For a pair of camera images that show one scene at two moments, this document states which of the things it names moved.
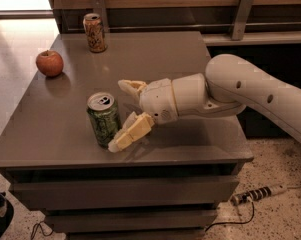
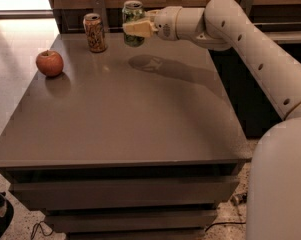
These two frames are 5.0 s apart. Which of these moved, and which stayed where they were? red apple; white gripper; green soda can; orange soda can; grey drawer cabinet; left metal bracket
Moved: green soda can; white gripper
Stayed: grey drawer cabinet; orange soda can; red apple; left metal bracket
